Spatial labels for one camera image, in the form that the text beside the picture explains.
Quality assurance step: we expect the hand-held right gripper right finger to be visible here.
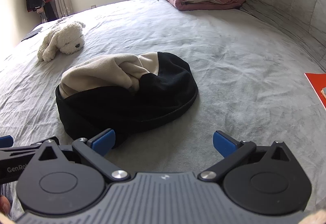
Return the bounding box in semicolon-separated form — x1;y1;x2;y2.
198;131;296;182

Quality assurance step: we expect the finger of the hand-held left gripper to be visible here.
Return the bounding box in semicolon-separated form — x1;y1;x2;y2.
0;141;47;156
0;135;14;149

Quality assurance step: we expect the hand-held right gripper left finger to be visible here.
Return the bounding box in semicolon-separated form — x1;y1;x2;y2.
38;129;131;182

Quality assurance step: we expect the beige and black sweatshirt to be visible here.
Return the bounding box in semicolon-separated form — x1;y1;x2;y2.
55;51;199;149

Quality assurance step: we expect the person's left hand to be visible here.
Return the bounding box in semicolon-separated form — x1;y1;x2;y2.
0;195;11;215

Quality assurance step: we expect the red book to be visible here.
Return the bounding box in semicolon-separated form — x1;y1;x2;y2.
304;72;326;110

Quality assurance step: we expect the dark tablet case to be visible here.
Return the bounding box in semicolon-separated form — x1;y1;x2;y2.
21;27;43;42

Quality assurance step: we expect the white plush dog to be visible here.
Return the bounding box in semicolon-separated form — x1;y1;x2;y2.
37;21;86;62

